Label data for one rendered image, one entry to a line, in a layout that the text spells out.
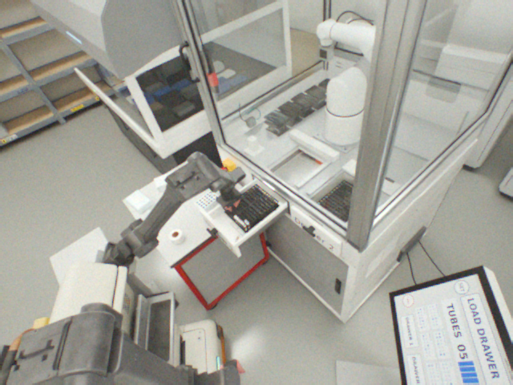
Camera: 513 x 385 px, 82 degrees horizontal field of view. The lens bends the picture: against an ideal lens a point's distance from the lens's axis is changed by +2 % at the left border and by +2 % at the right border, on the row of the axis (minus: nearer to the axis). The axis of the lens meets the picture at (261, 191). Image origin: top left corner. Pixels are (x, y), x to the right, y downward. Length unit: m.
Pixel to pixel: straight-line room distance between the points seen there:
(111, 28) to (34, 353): 1.44
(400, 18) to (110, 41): 1.36
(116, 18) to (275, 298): 1.85
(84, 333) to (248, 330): 1.70
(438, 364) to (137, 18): 1.80
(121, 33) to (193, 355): 1.70
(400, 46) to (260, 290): 1.83
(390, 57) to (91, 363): 0.73
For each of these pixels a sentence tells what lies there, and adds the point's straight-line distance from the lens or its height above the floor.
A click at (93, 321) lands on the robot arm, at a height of 1.62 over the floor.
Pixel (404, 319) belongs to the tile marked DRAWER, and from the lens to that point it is 1.11.
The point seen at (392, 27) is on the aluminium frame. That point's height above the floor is 1.76.
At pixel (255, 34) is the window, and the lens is 1.04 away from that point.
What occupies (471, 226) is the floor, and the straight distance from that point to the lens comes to 2.71.
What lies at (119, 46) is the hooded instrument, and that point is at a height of 1.51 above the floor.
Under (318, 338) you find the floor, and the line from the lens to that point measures 2.08.
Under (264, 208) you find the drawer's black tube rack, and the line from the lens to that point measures 1.47.
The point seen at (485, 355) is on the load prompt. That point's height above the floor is 1.15.
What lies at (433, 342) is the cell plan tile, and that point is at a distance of 1.05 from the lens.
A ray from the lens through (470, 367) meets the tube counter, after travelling 0.99.
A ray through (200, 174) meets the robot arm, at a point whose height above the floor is 1.51.
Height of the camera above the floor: 2.01
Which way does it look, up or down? 48 degrees down
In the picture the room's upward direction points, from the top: 12 degrees counter-clockwise
